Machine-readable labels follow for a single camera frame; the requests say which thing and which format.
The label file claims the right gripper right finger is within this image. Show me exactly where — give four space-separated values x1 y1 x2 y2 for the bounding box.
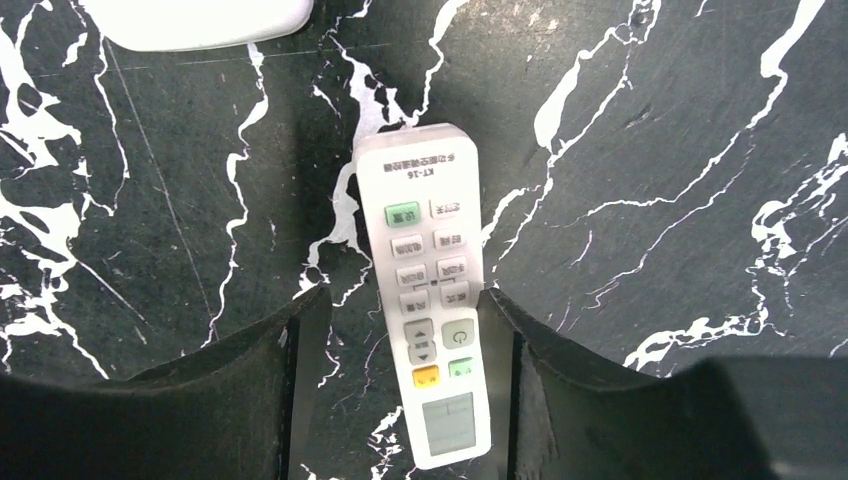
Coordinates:
476 288 847 479

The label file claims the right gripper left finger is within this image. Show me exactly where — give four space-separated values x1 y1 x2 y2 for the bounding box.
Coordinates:
1 287 332 479

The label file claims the long white remote control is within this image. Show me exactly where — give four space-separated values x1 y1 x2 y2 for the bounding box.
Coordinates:
353 123 492 470

